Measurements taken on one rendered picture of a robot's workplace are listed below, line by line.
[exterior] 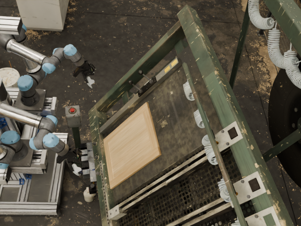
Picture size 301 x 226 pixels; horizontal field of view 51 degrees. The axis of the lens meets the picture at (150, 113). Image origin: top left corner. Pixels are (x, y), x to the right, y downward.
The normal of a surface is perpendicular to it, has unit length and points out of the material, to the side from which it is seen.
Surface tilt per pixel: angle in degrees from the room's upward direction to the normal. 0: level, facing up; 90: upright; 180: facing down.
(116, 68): 0
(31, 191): 0
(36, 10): 90
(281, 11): 90
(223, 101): 55
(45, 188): 0
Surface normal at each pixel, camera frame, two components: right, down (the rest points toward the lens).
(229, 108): -0.74, -0.24
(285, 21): -0.97, 0.11
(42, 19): 0.03, 0.82
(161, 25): 0.11, -0.58
